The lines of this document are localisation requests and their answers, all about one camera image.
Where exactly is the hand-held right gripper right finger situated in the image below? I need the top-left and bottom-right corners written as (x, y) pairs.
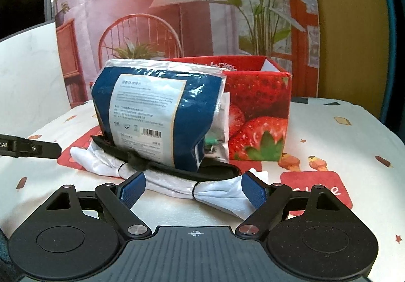
top-left (236, 172), bottom-right (346, 238)

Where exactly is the red strawberry print box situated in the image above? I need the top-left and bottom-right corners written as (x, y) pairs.
top-left (165, 55), bottom-right (292, 163)

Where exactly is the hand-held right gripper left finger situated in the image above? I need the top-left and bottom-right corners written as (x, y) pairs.
top-left (44, 172), bottom-right (152, 240)

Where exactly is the black fabric strap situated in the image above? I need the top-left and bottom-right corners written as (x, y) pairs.
top-left (90, 134), bottom-right (243, 182)

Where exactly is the wall poster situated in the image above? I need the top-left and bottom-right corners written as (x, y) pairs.
top-left (52, 0), bottom-right (321, 109)

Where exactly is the white cloth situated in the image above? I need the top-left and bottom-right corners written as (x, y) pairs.
top-left (70, 142), bottom-right (270, 221)

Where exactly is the blue and white plastic packet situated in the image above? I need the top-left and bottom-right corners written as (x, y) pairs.
top-left (90, 59), bottom-right (228, 174)

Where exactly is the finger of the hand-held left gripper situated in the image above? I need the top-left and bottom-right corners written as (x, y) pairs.
top-left (0, 134), bottom-right (62, 160)

